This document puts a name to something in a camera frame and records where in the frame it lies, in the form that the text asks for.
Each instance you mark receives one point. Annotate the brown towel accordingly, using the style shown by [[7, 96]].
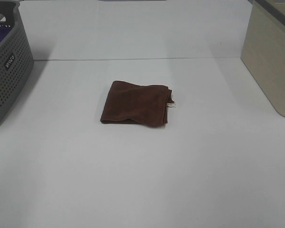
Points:
[[137, 104]]

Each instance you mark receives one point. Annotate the beige storage box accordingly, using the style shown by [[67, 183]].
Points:
[[263, 52]]

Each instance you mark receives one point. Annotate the grey perforated plastic basket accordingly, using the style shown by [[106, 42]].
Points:
[[16, 60]]

